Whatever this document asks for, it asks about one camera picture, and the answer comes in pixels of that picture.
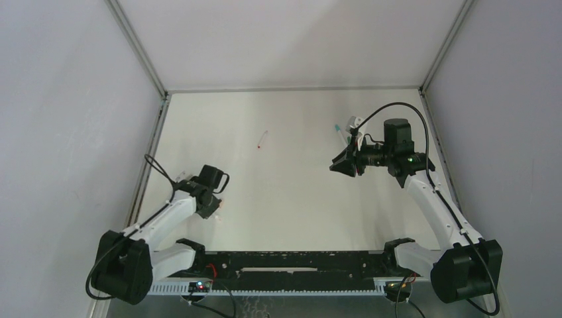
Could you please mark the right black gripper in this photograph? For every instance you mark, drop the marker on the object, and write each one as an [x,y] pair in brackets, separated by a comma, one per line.
[351,159]

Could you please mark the perforated cable tray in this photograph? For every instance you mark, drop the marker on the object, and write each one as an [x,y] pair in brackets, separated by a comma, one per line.
[178,287]

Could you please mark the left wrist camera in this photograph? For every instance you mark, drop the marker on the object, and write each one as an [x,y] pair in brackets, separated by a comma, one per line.
[183,176]

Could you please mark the white teal marker pen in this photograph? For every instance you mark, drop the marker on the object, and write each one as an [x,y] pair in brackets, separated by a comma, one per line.
[341,135]

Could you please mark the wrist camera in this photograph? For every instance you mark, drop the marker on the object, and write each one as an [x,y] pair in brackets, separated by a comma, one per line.
[183,176]
[356,132]

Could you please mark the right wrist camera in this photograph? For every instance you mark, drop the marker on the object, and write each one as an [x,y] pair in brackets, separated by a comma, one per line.
[356,132]

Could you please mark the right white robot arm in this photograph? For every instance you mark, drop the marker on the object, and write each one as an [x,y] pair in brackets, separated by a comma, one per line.
[465,265]

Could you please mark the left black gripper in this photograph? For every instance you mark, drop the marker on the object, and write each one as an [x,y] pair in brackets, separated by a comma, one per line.
[210,207]

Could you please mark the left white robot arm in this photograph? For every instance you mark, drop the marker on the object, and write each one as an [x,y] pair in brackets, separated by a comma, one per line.
[128,262]

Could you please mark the white red marker pen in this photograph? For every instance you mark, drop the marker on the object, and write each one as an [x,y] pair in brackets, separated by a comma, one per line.
[262,139]

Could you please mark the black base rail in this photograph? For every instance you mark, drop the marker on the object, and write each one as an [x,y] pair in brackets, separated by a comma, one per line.
[268,269]

